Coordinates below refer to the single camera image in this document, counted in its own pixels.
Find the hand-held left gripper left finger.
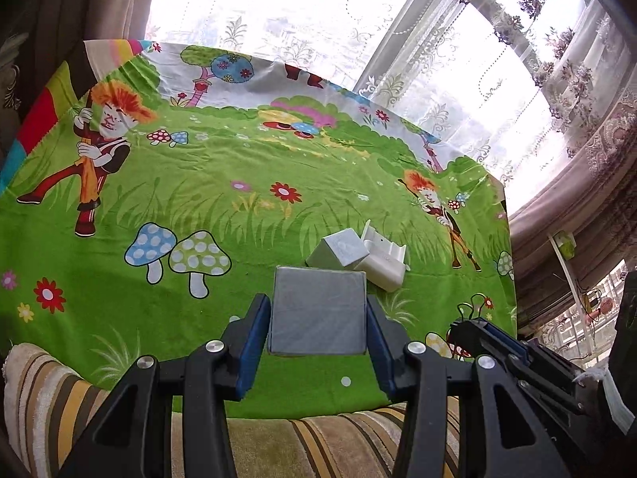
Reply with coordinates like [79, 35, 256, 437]
[57, 293, 272, 478]

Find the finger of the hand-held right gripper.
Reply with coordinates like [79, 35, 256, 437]
[450, 319, 588, 414]
[478, 323, 531, 359]

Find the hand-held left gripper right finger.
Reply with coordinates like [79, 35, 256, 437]
[365, 296, 573, 478]

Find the white rounded square box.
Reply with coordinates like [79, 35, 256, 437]
[268, 265, 367, 358]

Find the white open box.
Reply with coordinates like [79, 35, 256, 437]
[356, 219, 411, 292]

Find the green tissue pack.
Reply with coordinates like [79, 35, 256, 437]
[555, 231, 578, 260]

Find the striped beige towel blanket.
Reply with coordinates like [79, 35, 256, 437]
[0, 343, 463, 478]

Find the small white cube box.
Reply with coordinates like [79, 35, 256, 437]
[305, 228, 371, 272]

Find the pink heavy curtain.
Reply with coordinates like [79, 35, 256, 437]
[30, 0, 167, 110]
[508, 84, 637, 310]

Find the cartoon printed green cloth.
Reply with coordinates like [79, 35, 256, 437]
[0, 40, 518, 419]

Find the white lace curtain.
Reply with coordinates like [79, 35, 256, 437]
[144, 0, 637, 210]

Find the cream carved nightstand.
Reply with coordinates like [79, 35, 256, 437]
[0, 25, 38, 160]

